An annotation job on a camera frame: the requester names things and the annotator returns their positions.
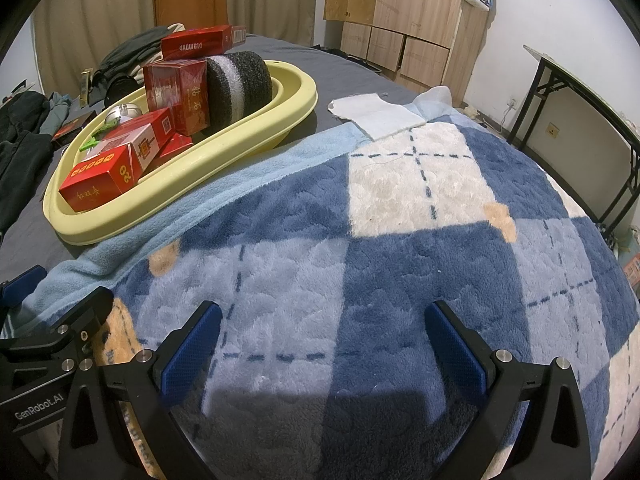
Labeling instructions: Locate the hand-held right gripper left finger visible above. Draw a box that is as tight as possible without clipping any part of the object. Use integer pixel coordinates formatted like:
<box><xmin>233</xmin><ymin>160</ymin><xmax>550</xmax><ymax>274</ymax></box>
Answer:
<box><xmin>59</xmin><ymin>300</ymin><xmax>223</xmax><ymax>480</ymax></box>

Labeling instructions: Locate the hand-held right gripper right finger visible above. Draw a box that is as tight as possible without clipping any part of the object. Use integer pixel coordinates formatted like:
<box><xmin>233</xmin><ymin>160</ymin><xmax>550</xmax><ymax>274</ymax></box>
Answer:
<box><xmin>424</xmin><ymin>300</ymin><xmax>593</xmax><ymax>480</ymax></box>

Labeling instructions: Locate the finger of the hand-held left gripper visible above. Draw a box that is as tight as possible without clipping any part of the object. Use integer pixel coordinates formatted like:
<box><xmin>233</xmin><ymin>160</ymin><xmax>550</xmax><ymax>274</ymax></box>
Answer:
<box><xmin>47</xmin><ymin>286</ymin><xmax>115</xmax><ymax>361</ymax></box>
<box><xmin>0</xmin><ymin>266</ymin><xmax>48</xmax><ymax>311</ymax></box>

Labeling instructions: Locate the red box with gold print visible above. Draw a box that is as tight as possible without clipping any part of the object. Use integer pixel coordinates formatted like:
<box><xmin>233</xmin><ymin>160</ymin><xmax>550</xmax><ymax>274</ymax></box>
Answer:
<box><xmin>58</xmin><ymin>144</ymin><xmax>147</xmax><ymax>213</ymax></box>

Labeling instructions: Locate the small green toy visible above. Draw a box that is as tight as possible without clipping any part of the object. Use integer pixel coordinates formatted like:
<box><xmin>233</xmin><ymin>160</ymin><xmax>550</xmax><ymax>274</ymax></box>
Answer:
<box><xmin>76</xmin><ymin>119</ymin><xmax>122</xmax><ymax>154</ymax></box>

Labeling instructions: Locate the yellow plastic basin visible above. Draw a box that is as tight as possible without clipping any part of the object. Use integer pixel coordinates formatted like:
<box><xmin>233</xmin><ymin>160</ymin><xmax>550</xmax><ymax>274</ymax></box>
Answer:
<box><xmin>42</xmin><ymin>59</ymin><xmax>319</xmax><ymax>247</ymax></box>

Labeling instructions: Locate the black grey sponge cylinder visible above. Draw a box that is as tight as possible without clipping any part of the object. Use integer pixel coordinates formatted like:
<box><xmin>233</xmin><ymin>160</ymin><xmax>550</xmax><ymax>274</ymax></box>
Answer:
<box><xmin>206</xmin><ymin>51</ymin><xmax>274</xmax><ymax>129</ymax></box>

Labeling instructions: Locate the blue checkered blanket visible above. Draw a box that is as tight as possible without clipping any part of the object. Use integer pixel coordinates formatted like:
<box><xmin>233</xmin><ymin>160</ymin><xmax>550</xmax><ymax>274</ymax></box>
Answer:
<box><xmin>0</xmin><ymin>87</ymin><xmax>640</xmax><ymax>480</ymax></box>

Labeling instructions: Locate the grey clothes pile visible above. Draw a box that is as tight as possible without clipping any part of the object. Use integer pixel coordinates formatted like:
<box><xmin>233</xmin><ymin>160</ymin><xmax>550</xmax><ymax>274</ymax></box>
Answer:
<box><xmin>90</xmin><ymin>24</ymin><xmax>186</xmax><ymax>106</ymax></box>

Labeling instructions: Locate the white cloth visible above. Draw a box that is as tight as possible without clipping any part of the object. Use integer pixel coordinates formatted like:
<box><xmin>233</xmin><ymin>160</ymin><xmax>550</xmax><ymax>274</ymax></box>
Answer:
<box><xmin>327</xmin><ymin>92</ymin><xmax>427</xmax><ymax>142</ymax></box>

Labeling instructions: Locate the black folding table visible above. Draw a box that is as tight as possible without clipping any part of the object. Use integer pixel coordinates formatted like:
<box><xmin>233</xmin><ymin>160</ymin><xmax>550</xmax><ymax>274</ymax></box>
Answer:
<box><xmin>515</xmin><ymin>44</ymin><xmax>640</xmax><ymax>233</ymax></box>

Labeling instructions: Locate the wooden wardrobe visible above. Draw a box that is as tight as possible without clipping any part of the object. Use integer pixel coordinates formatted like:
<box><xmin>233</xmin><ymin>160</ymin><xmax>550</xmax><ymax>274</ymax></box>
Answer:
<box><xmin>323</xmin><ymin>0</ymin><xmax>488</xmax><ymax>106</ymax></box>

